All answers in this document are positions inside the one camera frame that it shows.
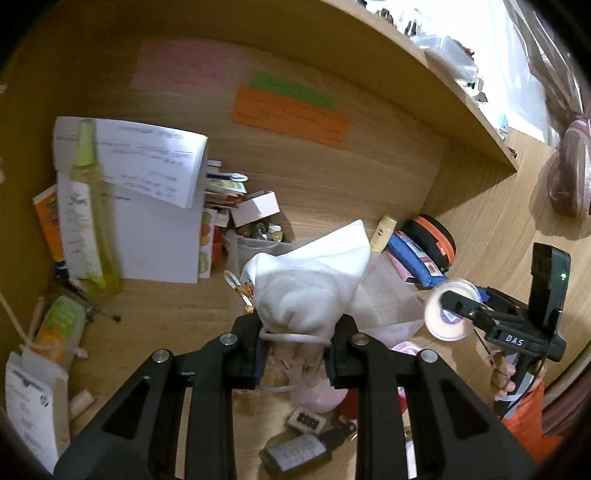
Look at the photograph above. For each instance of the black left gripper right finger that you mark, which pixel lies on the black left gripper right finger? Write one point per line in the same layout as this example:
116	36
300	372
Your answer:
455	434

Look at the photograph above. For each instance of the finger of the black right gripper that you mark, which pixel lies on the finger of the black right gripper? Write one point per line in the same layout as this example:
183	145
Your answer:
478	313
502	302

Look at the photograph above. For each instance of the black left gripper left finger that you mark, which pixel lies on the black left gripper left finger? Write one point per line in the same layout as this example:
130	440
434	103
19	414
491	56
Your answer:
135	434

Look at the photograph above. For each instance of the white round tape container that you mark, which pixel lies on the white round tape container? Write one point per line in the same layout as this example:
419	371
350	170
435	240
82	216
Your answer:
443	324

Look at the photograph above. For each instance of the pink round compact fan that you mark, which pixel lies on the pink round compact fan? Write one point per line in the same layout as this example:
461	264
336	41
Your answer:
318	396

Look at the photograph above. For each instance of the white drawstring cloth pouch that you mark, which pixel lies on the white drawstring cloth pouch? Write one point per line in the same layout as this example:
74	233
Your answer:
306	291

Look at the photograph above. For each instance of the right hand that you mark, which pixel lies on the right hand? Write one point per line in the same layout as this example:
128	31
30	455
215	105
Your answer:
503	370

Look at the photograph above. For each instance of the blue pencil pouch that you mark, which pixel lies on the blue pencil pouch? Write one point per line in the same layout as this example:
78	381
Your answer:
422	268

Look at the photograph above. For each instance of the black orange round case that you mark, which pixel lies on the black orange round case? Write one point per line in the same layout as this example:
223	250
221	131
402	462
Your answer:
433	238

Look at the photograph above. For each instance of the white hp box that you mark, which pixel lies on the white hp box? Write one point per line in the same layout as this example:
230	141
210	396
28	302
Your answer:
36	392

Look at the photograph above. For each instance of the cream lotion bottle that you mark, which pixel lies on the cream lotion bottle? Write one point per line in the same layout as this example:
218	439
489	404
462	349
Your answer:
383	234

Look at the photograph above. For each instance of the green orange tube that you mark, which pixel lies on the green orange tube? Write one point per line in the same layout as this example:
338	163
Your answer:
61	331

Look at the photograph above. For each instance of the yellow-green spray bottle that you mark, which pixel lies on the yellow-green spray bottle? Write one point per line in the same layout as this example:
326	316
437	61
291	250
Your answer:
91	216

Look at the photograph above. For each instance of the small clear bowl of trinkets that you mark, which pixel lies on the small clear bowl of trinkets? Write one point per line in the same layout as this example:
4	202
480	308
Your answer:
251	239

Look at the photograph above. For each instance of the fruit picture card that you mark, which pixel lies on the fruit picture card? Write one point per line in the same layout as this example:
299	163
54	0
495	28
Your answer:
206	243

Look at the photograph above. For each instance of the small white cardboard box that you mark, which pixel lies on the small white cardboard box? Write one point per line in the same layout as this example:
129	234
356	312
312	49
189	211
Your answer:
256	207

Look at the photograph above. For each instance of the orange booklet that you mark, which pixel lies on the orange booklet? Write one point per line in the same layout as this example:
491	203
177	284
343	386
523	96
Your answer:
46	208

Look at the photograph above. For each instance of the stack of books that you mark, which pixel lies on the stack of books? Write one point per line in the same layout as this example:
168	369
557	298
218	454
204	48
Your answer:
223	189

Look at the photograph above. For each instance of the white folded paper stand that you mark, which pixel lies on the white folded paper stand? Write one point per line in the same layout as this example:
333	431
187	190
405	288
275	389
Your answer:
154	194

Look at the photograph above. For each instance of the wooden shelf board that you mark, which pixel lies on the wooden shelf board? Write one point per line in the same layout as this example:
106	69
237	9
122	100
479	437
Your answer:
369	52

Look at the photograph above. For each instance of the orange sticky note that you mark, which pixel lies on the orange sticky note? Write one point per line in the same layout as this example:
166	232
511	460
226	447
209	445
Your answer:
285	115

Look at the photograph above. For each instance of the green sticky note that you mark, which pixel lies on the green sticky note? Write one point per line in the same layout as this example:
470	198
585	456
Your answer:
287	88

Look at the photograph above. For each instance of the pink sticky note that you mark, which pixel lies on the pink sticky note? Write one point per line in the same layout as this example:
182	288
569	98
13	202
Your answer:
189	67

